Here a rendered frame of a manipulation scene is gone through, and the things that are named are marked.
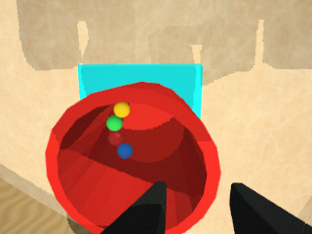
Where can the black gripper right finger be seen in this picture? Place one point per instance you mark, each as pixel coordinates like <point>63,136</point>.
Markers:
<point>254,214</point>

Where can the green marble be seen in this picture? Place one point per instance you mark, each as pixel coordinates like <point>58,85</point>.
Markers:
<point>115,123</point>

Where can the blue marble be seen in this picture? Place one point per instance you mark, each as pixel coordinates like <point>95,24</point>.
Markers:
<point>125,150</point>

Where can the red cup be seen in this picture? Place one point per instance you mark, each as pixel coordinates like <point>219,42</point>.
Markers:
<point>95,185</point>

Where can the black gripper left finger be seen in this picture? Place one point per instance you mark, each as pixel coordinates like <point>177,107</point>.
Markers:
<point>145,216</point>

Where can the yellow marble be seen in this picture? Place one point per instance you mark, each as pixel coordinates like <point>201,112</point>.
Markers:
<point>122,109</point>

